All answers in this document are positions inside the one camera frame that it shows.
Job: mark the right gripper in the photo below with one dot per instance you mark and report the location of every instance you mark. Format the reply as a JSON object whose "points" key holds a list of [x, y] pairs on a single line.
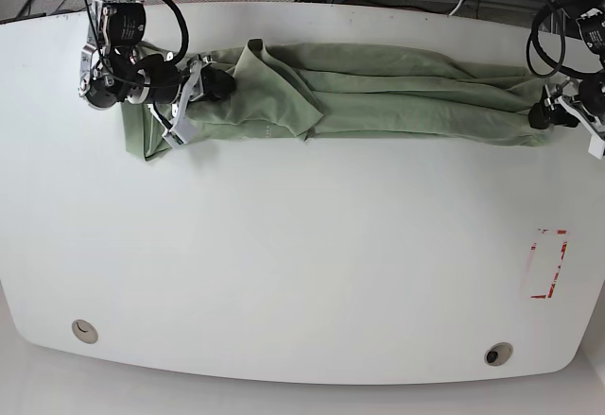
{"points": [[166, 82]]}

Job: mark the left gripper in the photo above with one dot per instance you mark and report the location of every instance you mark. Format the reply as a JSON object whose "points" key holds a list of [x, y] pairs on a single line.
{"points": [[546, 114]]}

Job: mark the green t-shirt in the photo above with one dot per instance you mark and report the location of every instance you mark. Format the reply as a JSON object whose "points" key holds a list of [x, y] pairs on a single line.
{"points": [[336, 90]]}

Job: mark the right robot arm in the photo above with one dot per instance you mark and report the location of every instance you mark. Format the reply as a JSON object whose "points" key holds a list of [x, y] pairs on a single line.
{"points": [[114, 70]]}

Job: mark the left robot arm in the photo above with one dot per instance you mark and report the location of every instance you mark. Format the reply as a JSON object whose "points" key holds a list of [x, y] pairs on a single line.
{"points": [[588, 16]]}

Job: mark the red tape rectangle marking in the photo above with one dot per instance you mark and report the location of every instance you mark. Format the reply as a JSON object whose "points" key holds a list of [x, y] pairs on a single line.
{"points": [[545, 263]]}

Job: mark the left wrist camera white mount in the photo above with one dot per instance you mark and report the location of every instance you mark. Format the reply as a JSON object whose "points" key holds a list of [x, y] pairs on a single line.
{"points": [[593, 124]]}

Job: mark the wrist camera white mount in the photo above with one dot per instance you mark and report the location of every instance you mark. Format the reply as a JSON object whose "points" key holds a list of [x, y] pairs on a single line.
{"points": [[593, 124], [181, 131]]}

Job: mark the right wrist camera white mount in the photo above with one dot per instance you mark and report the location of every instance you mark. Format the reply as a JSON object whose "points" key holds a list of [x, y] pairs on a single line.
{"points": [[181, 131]]}

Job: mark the right table cable grommet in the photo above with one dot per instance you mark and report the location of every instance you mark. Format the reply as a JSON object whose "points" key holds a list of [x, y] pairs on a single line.
{"points": [[498, 354]]}

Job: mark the table cable grommet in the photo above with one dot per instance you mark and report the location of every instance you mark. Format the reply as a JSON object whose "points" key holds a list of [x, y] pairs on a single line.
{"points": [[498, 354], [84, 331]]}

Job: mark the left table cable grommet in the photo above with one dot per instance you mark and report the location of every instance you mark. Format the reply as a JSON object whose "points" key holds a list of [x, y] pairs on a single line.
{"points": [[84, 331]]}

